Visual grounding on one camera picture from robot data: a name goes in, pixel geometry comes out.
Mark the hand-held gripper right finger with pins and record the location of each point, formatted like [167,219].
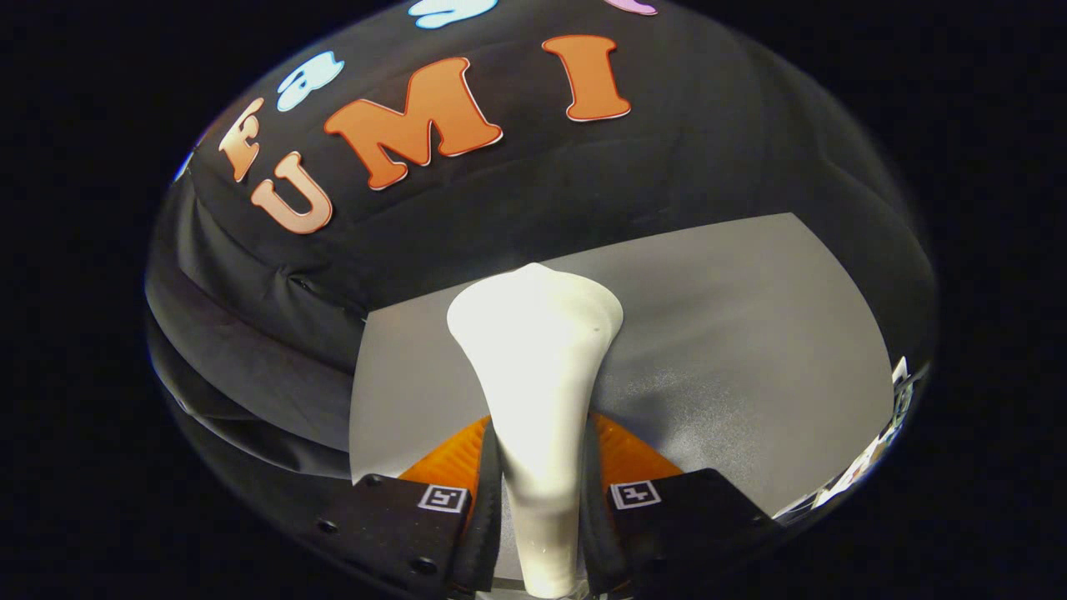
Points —
[593,525]

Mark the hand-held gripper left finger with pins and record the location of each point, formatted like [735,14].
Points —
[490,525]

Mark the grey cabinet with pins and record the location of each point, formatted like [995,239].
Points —
[750,350]

